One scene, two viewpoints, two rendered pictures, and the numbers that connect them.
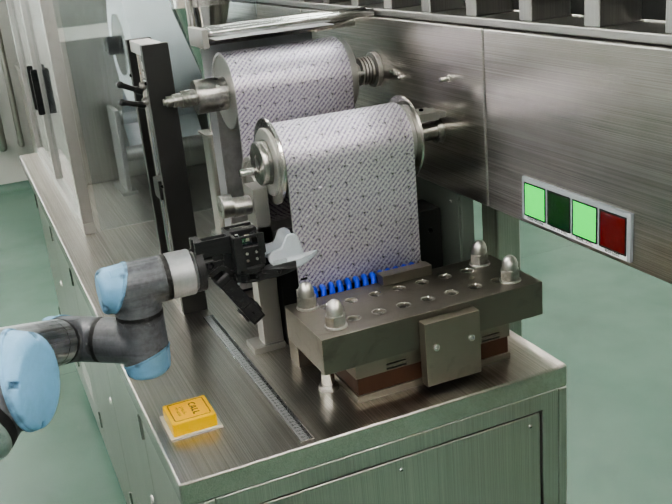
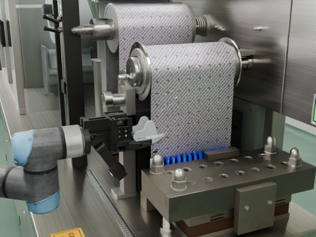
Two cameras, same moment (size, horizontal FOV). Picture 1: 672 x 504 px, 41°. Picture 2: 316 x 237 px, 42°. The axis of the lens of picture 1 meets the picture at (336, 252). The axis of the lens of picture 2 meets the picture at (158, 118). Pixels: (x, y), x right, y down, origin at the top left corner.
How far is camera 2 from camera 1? 0.49 m
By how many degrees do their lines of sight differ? 3
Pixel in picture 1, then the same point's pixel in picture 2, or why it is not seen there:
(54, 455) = not seen: outside the picture
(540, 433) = not seen: outside the picture
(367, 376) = (196, 224)
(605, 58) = not seen: outside the picture
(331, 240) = (175, 127)
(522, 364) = (298, 222)
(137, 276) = (41, 140)
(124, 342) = (27, 186)
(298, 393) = (146, 231)
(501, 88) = (303, 33)
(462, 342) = (263, 205)
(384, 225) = (210, 121)
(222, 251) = (102, 128)
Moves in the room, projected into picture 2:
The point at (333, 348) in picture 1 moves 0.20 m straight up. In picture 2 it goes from (176, 204) to (177, 113)
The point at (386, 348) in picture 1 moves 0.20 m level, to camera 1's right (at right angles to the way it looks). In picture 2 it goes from (212, 206) to (301, 204)
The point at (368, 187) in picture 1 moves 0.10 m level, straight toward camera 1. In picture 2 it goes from (202, 94) to (206, 105)
